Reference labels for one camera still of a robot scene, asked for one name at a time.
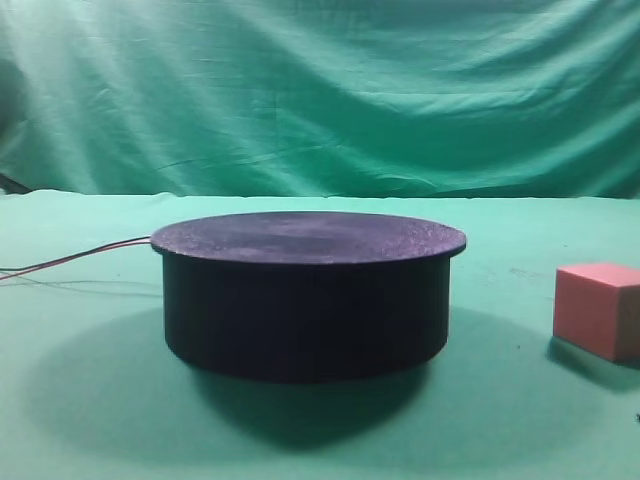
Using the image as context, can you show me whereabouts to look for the pink cube block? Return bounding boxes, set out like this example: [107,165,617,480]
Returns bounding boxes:
[553,263,639,363]

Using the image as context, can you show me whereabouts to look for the black round turntable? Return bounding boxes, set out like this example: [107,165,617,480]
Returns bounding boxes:
[149,211,467,384]

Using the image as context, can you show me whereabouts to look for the green backdrop cloth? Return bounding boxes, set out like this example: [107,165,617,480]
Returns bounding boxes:
[1,1,639,198]

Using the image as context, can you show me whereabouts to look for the green table cloth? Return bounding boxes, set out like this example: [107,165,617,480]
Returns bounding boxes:
[1,191,639,479]

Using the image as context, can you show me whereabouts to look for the black wire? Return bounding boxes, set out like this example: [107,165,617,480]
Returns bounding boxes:
[0,240,154,282]

